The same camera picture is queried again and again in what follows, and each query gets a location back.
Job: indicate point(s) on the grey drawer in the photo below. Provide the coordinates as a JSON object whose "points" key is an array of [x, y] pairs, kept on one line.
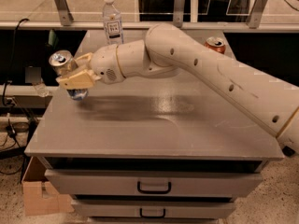
{"points": [[123, 183], [189, 210]]}

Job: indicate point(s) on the upper grey drawer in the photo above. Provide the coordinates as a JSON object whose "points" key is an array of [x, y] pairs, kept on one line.
{"points": [[123, 183]]}

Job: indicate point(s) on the silver blue redbull can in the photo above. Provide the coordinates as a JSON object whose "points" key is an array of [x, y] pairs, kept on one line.
{"points": [[62, 62]]}

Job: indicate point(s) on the metal bracket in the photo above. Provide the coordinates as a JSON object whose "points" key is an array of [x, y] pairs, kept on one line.
{"points": [[256, 13], [178, 12], [65, 16]]}

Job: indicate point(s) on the middle metal bracket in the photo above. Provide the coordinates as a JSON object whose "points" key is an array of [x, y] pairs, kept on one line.
{"points": [[178, 12]]}

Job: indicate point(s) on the black drawer handle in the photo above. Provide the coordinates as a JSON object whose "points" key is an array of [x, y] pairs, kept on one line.
{"points": [[154, 189], [151, 213]]}

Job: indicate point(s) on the left metal bracket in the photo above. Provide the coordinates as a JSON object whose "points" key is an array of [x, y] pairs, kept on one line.
{"points": [[65, 16]]}

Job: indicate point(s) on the brown cardboard box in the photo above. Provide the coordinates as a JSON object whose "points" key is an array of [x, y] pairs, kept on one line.
{"points": [[40, 197]]}

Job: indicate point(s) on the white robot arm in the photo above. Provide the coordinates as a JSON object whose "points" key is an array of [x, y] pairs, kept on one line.
{"points": [[271, 102]]}

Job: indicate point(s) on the black upper drawer handle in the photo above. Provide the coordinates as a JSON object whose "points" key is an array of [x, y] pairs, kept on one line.
{"points": [[154, 189]]}

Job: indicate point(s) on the small clear bottle on ledge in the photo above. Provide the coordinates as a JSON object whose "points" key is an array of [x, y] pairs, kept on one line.
{"points": [[41, 89]]}

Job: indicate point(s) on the lower grey drawer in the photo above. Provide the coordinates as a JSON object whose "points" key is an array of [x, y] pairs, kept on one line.
{"points": [[189, 210]]}

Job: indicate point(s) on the clear water bottle white label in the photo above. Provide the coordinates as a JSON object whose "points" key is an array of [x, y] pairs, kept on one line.
{"points": [[112, 23]]}

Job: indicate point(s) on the right metal bracket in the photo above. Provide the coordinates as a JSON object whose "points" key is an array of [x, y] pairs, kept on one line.
{"points": [[256, 13]]}

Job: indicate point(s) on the red coke can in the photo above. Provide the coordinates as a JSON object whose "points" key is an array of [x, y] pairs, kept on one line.
{"points": [[216, 43]]}

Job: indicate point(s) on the black lower drawer handle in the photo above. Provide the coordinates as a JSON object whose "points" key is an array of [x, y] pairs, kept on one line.
{"points": [[151, 213]]}

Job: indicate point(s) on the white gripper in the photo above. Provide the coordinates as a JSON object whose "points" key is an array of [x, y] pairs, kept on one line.
{"points": [[104, 63]]}

